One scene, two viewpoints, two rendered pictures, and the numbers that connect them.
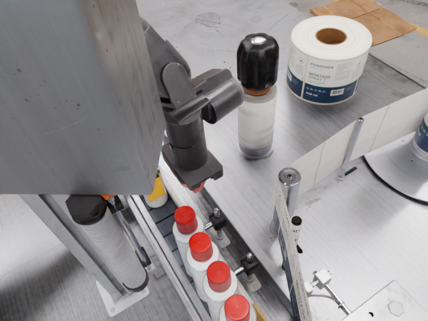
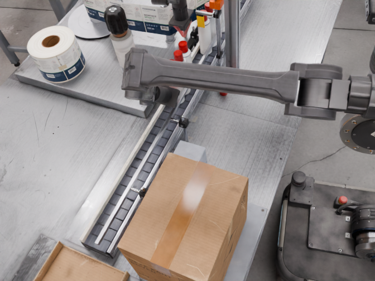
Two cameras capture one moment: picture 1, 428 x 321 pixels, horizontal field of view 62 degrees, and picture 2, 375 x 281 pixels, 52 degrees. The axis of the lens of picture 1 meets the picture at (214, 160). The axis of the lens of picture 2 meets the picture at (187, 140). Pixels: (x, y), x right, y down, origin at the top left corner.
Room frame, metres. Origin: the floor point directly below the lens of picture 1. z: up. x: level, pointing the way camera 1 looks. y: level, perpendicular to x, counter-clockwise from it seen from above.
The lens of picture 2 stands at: (1.05, 1.07, 2.02)
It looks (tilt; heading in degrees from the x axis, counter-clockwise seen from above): 54 degrees down; 240
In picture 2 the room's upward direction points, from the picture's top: 11 degrees counter-clockwise
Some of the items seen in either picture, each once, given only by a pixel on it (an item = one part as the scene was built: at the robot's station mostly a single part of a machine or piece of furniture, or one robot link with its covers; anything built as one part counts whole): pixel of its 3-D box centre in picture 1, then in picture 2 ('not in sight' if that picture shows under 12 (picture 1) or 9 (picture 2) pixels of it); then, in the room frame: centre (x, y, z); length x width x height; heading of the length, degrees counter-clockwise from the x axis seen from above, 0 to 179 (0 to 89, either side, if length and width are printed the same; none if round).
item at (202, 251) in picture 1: (206, 269); (210, 25); (0.23, 0.03, 0.98); 0.05 x 0.05 x 0.20
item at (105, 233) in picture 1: (115, 248); not in sight; (0.19, 0.12, 1.18); 0.04 x 0.04 x 0.21
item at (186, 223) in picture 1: (192, 243); (204, 33); (0.28, 0.05, 0.98); 0.05 x 0.05 x 0.20
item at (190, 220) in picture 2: not in sight; (190, 230); (0.87, 0.68, 0.99); 0.30 x 0.24 x 0.27; 27
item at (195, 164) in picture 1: (189, 149); (180, 12); (0.37, 0.04, 1.13); 0.10 x 0.07 x 0.07; 28
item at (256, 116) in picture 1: (256, 100); (122, 40); (0.57, -0.11, 1.03); 0.09 x 0.09 x 0.30
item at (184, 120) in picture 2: not in sight; (179, 128); (0.64, 0.32, 0.91); 0.07 x 0.03 x 0.16; 117
